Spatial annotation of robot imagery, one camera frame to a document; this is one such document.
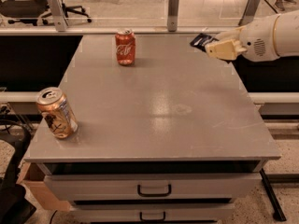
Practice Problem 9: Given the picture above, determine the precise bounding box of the red soda can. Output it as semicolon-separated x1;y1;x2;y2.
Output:
115;29;135;65

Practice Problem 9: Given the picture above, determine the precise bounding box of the brown cardboard box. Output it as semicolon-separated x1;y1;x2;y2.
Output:
17;162;70;212

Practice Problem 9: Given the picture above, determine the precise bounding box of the blue rxbar blueberry wrapper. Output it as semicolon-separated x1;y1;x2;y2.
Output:
190;33;216;51

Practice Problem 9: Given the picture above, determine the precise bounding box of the black floor cable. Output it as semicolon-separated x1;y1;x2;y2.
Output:
261;0;281;17

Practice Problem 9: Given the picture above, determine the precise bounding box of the left metal bracket post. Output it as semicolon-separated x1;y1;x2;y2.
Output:
47;0;68;32

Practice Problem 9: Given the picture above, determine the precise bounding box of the grey drawer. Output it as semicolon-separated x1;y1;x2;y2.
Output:
44;173;261;202
72;203;235;223

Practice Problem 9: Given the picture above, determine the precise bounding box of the middle metal bracket post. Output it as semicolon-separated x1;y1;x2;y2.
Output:
167;0;179;32

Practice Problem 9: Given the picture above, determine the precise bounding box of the right metal bracket post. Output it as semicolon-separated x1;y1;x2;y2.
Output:
238;0;261;26

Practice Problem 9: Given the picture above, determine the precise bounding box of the black table leg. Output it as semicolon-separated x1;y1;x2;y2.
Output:
260;169;287;222

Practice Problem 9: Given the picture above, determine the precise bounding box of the orange gold soda can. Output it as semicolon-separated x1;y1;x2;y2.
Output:
36;87;78;139

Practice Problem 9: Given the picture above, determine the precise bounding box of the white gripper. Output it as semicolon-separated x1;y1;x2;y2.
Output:
205;15;278;62

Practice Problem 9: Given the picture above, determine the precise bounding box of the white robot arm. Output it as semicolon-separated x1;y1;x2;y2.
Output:
205;10;299;62

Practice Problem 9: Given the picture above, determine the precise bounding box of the lower grey drawer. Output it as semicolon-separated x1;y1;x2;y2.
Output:
72;203;235;223

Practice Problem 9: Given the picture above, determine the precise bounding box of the upper grey drawer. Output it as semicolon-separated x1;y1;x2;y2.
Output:
44;173;261;202

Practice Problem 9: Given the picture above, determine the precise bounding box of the metal bracket post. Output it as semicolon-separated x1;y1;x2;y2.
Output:
238;0;261;26
47;0;68;32
167;0;179;32

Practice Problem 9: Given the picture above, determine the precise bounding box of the black chair at left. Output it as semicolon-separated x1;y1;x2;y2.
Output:
0;119;36;224

